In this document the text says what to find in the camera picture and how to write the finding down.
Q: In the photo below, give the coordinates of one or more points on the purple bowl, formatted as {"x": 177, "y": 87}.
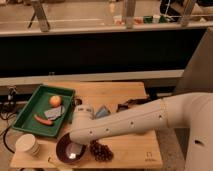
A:
{"x": 66, "y": 146}

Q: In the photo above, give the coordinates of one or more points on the white eraser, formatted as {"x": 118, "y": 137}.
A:
{"x": 72, "y": 156}

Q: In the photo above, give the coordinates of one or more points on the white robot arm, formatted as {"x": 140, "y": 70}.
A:
{"x": 191, "y": 110}

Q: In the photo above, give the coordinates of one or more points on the black brown object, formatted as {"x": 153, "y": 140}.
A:
{"x": 130, "y": 103}

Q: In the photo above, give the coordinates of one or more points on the small dark metal object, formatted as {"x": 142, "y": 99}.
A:
{"x": 77, "y": 101}

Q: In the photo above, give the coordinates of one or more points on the red yellow apple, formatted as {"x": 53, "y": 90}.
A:
{"x": 55, "y": 101}

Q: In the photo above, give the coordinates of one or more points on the grey sponge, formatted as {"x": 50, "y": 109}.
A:
{"x": 54, "y": 113}

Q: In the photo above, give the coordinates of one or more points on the green plastic tray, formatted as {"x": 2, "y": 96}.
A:
{"x": 38, "y": 104}

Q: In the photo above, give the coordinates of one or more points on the dark grape bunch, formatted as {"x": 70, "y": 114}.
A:
{"x": 101, "y": 152}

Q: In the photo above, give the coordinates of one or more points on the white paper cup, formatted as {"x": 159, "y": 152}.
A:
{"x": 27, "y": 144}

